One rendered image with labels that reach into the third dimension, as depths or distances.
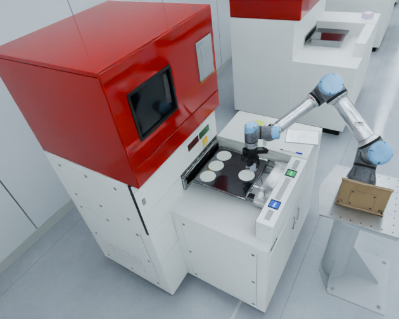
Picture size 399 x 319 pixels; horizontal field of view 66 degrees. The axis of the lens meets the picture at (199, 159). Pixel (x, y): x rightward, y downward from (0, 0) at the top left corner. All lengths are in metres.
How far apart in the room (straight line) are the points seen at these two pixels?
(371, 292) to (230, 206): 1.24
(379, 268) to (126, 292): 1.91
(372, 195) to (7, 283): 2.81
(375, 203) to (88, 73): 1.53
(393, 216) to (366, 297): 0.81
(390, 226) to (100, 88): 1.57
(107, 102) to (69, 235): 2.12
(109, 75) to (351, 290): 2.14
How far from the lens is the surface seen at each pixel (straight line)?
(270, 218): 1.63
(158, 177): 1.67
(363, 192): 1.84
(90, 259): 2.92
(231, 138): 2.10
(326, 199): 1.95
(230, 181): 1.89
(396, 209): 2.01
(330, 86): 1.74
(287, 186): 1.79
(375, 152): 1.75
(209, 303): 2.46
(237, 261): 1.91
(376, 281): 2.64
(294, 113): 1.85
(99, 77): 1.18
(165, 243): 2.01
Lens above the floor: 2.25
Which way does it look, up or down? 41 degrees down
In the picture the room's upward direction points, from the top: 9 degrees counter-clockwise
